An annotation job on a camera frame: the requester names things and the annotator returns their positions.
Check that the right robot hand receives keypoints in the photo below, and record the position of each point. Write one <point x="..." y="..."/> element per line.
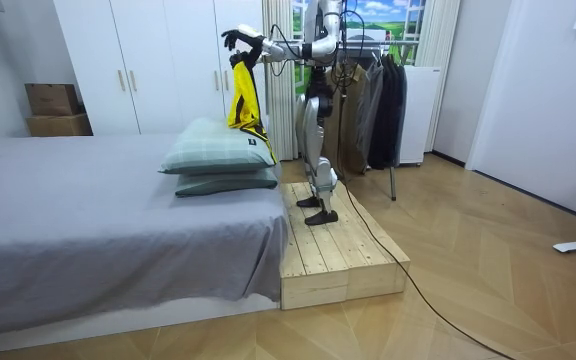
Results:
<point x="244" y="59"/>

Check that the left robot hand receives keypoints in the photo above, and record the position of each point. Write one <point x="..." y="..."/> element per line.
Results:
<point x="248" y="32"/>

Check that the yellow and black garment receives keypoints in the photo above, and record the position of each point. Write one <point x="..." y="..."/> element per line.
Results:
<point x="244" y="102"/>

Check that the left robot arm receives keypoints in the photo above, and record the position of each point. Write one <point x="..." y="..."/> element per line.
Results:
<point x="324" y="47"/>

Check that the white pleated curtain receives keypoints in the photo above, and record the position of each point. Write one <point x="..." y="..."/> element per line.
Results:
<point x="435" y="35"/>
<point x="280" y="100"/>

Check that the robot body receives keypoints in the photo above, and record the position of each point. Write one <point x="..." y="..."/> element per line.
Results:
<point x="313" y="20"/>

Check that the white wardrobe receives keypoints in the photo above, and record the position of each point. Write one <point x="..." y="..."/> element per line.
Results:
<point x="168" y="65"/>

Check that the light green plaid pillow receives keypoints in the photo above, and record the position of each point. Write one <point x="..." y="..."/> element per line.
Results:
<point x="213" y="147"/>

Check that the robot legs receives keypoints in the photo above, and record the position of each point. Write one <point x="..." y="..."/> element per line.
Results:
<point x="314" y="125"/>

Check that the dark green pillow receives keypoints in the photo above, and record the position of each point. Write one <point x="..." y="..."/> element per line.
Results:
<point x="223" y="182"/>

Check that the tan hanging coat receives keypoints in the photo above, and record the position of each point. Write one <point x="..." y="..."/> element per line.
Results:
<point x="350" y="125"/>

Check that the grey hanging jacket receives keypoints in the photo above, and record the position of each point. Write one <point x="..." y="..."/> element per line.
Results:
<point x="370" y="110"/>

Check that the black hanging jacket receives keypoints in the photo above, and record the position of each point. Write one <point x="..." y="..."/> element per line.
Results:
<point x="388" y="115"/>

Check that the white low cabinet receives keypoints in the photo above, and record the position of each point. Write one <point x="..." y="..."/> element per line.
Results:
<point x="420" y="115"/>

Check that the metal clothes rack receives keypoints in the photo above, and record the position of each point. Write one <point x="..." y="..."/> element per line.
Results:
<point x="393" y="182"/>

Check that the dark brown cardboard box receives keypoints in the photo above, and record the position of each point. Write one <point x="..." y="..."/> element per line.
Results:
<point x="52" y="99"/>

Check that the light brown cardboard box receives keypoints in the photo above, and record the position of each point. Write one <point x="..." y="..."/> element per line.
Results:
<point x="58" y="125"/>

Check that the wooden pallet platform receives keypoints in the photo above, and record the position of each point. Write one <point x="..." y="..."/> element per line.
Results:
<point x="333" y="255"/>

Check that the grey bed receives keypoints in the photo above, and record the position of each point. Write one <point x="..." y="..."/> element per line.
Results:
<point x="93" y="220"/>

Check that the window landscape wall poster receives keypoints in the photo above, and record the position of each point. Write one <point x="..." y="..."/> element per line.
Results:
<point x="383" y="15"/>

